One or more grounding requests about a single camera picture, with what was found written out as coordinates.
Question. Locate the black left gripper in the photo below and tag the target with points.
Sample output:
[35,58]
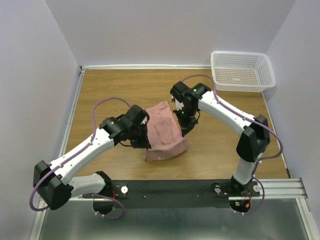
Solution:
[144,143]

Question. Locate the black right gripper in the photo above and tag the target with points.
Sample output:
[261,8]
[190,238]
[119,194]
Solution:
[185,126]

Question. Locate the pink printed t shirt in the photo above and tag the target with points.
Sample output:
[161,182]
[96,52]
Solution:
[164,136]

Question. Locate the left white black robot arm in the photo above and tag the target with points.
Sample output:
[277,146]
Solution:
[55,182]

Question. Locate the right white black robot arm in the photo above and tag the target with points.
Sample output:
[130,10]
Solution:
[252,131]

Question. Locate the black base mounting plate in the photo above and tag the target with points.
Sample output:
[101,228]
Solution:
[173,194]

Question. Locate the white plastic basket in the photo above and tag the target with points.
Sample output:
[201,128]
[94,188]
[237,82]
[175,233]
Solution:
[235,71]

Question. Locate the front aluminium frame rail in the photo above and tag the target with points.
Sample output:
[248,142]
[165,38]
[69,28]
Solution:
[88,186]

